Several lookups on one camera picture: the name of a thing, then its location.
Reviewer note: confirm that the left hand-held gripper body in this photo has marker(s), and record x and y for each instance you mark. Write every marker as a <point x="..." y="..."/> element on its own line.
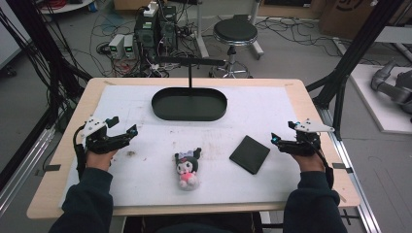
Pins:
<point x="97" y="142"/>

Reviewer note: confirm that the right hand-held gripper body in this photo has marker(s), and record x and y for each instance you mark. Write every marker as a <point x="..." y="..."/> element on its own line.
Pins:
<point x="306" y="144"/>

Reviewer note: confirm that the person's left hand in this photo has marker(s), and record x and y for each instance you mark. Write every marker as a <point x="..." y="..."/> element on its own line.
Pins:
<point x="98" y="161"/>

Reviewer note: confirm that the person's right hand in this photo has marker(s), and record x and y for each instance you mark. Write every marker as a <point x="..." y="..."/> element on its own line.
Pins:
<point x="309" y="163"/>

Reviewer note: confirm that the black square pad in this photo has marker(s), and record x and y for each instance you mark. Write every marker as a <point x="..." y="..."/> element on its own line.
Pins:
<point x="249" y="154"/>

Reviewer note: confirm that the black tape strip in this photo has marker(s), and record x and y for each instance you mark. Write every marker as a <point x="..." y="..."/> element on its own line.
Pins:
<point x="341" y="167"/>
<point x="51" y="168"/>

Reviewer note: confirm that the white table mat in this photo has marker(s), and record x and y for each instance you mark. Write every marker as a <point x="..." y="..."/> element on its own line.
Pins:
<point x="145" y="181"/>

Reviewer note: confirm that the black and pink plush toy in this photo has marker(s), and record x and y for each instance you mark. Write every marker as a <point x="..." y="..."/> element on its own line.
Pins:
<point x="188" y="166"/>

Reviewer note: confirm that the black oval tray with T-stand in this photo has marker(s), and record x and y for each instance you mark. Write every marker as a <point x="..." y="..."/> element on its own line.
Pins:
<point x="189" y="105"/>

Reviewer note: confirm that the grey power supply box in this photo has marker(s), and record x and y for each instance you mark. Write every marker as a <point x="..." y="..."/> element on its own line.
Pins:
<point x="116" y="46"/>
<point x="129" y="46"/>

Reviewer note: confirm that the white floor board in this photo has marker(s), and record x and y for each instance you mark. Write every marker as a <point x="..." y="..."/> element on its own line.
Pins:
<point x="382" y="113"/>

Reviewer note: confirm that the white table leg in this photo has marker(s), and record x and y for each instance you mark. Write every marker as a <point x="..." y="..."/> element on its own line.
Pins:
<point x="200" y="32"/>
<point x="256" y="45"/>

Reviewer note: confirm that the black computer tower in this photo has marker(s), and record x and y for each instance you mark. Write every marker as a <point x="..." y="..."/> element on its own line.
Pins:
<point x="147" y="35"/>
<point x="169" y="29"/>

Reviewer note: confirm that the black round stool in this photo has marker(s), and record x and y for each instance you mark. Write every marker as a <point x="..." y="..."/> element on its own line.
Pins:
<point x="235" y="30"/>

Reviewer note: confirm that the person's dark lap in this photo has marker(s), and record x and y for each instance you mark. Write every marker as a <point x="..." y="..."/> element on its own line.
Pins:
<point x="194" y="225"/>

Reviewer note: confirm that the white power strip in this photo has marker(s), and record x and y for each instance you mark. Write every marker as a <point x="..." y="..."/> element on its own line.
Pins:
<point x="150" y="9"/>

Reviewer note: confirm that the round white table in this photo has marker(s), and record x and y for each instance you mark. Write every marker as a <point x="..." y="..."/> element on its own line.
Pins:
<point x="68" y="7"/>

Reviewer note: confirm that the brown cardboard box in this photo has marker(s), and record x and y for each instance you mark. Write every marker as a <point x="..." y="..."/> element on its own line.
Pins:
<point x="350" y="14"/>

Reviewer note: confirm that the aluminium rail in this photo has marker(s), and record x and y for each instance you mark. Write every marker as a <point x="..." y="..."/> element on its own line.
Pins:
<point x="354" y="181"/>
<point x="26" y="165"/>

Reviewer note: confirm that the black metal frame post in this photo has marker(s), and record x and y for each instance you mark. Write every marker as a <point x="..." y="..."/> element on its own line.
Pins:
<point x="353" y="51"/>
<point x="42" y="48"/>

